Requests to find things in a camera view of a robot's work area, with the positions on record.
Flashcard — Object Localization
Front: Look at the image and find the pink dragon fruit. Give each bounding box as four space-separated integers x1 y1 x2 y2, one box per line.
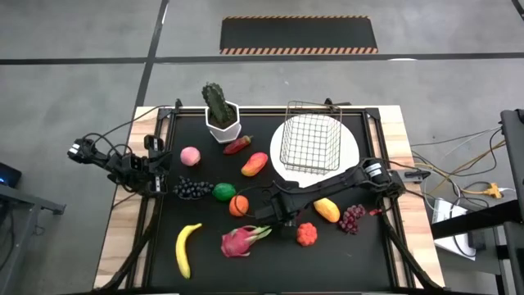
220 224 273 259

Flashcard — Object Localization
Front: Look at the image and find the pink peach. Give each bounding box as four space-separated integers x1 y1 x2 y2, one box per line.
179 146 202 167

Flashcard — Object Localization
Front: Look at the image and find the metal wire basket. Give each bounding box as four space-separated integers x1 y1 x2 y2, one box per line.
279 100 343 175

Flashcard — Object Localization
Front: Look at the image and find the yellow banana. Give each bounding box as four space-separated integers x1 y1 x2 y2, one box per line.
175 222 203 280

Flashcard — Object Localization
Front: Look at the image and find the black side table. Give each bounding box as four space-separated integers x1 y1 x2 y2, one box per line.
430 199 524 295

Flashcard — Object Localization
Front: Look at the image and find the white box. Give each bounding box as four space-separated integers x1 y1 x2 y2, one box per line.
431 197 478 261

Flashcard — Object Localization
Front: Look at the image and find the white round plate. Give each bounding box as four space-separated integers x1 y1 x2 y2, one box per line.
269 113 361 188

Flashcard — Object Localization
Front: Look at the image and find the black table mat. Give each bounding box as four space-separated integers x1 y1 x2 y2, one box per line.
149 110 394 290

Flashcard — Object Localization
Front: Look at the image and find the grey desk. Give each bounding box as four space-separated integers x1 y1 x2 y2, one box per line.
0 182 66 295

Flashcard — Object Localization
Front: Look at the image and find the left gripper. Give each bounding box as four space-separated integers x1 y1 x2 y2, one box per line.
137 134 174 194

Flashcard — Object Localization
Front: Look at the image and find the red yellow mango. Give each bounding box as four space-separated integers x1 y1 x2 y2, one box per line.
240 152 269 178

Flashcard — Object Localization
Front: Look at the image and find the yellow papaya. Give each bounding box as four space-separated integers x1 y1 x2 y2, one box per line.
313 197 341 224

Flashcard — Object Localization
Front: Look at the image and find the yellow power plug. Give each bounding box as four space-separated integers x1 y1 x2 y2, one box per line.
482 182 504 201

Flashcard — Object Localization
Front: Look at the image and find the black cable sleeve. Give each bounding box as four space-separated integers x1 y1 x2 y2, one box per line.
378 196 443 292
97 196 163 292

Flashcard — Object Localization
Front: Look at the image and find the green lime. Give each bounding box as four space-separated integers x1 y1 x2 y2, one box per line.
211 182 237 202

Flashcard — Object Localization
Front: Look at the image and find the black metal rig frame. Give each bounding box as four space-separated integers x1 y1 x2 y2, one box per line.
93 98 445 295

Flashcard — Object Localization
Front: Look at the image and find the red chili pepper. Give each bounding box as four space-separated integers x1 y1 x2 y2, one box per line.
223 134 254 156

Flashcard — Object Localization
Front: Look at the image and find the black upright panel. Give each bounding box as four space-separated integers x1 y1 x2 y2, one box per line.
499 108 524 206

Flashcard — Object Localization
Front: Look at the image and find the yellow power cable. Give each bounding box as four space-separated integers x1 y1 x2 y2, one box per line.
448 175 488 196

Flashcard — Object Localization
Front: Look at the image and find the black device with blue light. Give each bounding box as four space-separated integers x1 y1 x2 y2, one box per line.
0 161 23 189

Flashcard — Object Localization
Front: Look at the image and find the black hazard striped floor mat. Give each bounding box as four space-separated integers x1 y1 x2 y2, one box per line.
219 15 379 56

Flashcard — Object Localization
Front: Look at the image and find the red grape bunch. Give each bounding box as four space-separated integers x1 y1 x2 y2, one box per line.
337 204 368 235

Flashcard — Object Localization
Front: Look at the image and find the thin black cable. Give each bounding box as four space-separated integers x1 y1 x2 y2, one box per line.
81 104 177 144

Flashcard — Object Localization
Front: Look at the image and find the black grape bunch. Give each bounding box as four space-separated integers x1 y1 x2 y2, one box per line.
172 175 215 201

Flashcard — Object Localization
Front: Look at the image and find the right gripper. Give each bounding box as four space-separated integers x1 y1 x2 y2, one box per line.
254 182 316 241

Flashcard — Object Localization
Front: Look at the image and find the green cucumber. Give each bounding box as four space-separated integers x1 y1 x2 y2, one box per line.
201 81 235 126

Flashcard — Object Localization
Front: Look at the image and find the orange bumpy fruit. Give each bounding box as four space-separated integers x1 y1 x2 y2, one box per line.
296 222 318 247

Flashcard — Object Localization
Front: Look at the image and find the black clamp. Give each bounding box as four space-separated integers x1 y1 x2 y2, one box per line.
403 170 431 184

